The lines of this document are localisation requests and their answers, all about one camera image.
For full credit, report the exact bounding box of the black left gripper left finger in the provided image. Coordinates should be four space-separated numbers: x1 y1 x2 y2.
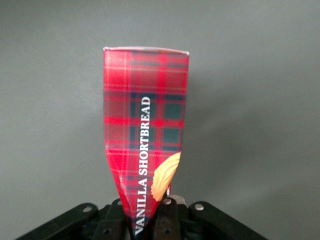
14 198 134 240

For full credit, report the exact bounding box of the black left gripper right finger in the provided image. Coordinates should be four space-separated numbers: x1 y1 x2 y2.
151 196 269 240

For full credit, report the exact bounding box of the red tartan shortbread cookie box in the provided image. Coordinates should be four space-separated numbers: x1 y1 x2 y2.
102 46 190 236

